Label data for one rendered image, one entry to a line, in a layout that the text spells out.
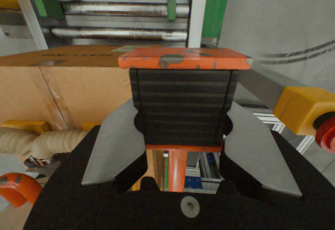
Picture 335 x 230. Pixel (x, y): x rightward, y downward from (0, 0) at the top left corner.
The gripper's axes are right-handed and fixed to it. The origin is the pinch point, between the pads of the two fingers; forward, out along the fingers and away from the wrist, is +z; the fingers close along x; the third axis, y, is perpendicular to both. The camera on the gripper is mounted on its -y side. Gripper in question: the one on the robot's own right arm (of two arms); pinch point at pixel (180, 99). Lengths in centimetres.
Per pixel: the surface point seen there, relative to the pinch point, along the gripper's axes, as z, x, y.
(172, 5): 43.9, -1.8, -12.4
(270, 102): 16.6, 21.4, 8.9
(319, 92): 12.0, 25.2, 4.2
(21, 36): 106, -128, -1
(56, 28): 53, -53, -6
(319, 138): 4.7, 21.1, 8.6
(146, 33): 53, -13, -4
